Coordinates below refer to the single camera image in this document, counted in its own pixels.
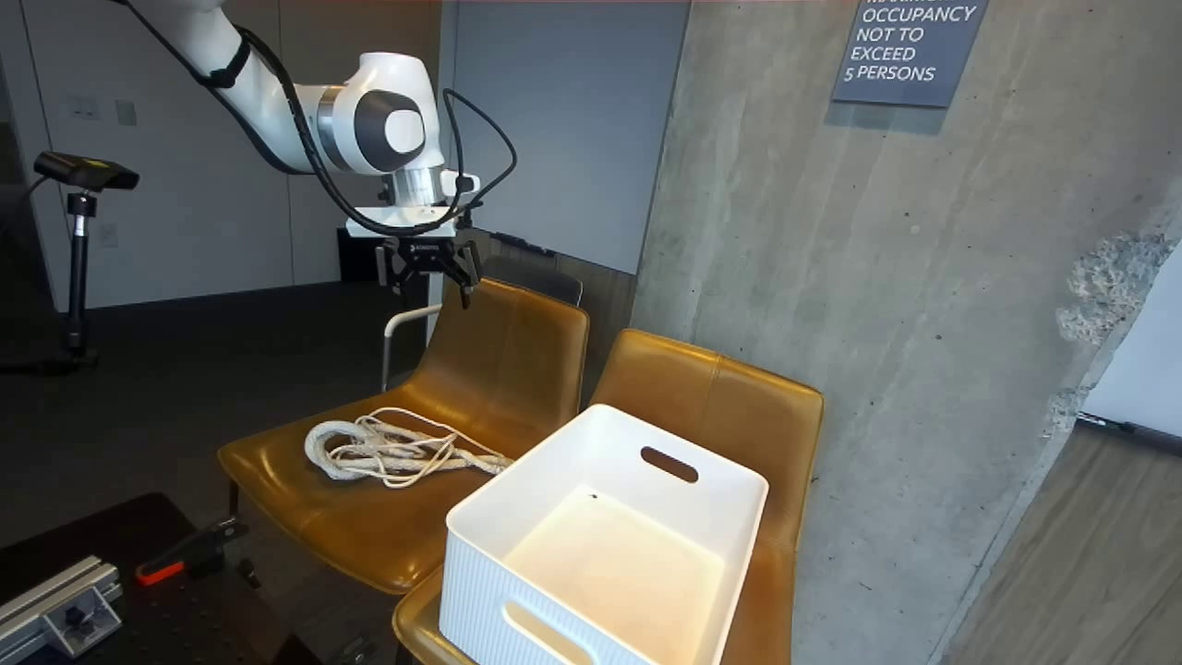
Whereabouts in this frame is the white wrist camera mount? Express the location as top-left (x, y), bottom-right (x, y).
top-left (339, 200), bottom-right (486, 241)

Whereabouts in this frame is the red and black clamp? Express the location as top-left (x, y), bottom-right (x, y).
top-left (131, 514), bottom-right (244, 592)

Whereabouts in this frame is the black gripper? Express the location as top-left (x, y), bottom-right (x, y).
top-left (372, 234), bottom-right (486, 300)

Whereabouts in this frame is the black floor box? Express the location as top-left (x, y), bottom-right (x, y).
top-left (334, 230), bottom-right (392, 288)

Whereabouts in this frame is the grey occupancy sign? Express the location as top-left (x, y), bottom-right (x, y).
top-left (830, 0), bottom-right (995, 110)

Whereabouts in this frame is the black tripod stand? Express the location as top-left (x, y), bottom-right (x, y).
top-left (0, 186), bottom-right (103, 375)

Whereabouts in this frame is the white rope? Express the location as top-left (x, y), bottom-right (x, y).
top-left (301, 402), bottom-right (513, 490)

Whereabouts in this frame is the wall whiteboard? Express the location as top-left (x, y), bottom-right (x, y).
top-left (441, 0), bottom-right (692, 278)

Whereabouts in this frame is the mustard leather chair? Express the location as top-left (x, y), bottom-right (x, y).
top-left (215, 272), bottom-right (590, 602)
top-left (390, 326), bottom-right (828, 665)

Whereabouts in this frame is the aluminium rail profile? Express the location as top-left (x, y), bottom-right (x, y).
top-left (0, 550), bottom-right (125, 665)

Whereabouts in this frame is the white plastic basket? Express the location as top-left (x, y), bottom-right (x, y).
top-left (438, 402), bottom-right (772, 665)

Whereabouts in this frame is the black camera on tripod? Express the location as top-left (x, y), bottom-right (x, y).
top-left (33, 149), bottom-right (142, 195)

